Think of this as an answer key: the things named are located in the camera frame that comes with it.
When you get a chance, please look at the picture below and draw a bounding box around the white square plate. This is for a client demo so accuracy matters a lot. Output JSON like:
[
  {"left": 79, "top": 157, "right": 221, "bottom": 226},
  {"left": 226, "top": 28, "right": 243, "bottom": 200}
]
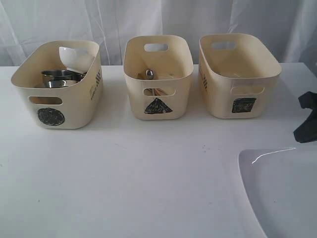
[{"left": 238, "top": 146, "right": 317, "bottom": 238}]

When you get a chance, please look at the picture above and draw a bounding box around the white plastic bowl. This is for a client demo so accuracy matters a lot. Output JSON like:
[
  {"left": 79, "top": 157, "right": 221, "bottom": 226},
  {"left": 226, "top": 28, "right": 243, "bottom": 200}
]
[{"left": 59, "top": 47, "right": 95, "bottom": 73}]

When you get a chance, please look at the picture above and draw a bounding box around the cream bin with triangle mark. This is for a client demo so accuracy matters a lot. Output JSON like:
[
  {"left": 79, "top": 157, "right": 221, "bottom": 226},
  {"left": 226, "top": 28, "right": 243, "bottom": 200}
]
[{"left": 123, "top": 35, "right": 194, "bottom": 120}]

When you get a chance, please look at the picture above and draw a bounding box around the white backdrop curtain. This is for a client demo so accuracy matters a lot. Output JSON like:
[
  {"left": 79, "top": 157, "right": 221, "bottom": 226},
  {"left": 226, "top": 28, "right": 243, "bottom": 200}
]
[{"left": 0, "top": 0, "right": 317, "bottom": 71}]

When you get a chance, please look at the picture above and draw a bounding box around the cream bin with circle mark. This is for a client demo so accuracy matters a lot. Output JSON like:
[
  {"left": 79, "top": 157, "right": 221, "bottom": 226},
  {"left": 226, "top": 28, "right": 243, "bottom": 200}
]
[{"left": 11, "top": 40, "right": 104, "bottom": 129}]

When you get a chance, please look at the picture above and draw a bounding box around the cream bin with square mark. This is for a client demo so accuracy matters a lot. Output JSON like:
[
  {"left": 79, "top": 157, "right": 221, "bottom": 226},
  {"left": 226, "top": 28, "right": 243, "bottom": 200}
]
[{"left": 199, "top": 33, "right": 282, "bottom": 119}]

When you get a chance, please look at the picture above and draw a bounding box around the steel bowl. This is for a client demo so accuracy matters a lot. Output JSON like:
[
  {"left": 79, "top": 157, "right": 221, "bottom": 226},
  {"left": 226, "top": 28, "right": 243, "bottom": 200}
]
[{"left": 46, "top": 80, "right": 78, "bottom": 89}]

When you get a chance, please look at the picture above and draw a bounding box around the steel mug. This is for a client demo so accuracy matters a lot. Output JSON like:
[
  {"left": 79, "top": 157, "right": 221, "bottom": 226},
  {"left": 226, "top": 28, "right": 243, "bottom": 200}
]
[
  {"left": 41, "top": 70, "right": 73, "bottom": 83},
  {"left": 72, "top": 72, "right": 86, "bottom": 82}
]

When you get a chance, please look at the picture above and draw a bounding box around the steel spoon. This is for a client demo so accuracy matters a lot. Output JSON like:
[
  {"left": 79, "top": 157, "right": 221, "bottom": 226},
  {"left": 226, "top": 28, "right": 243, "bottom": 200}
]
[{"left": 145, "top": 68, "right": 158, "bottom": 96}]

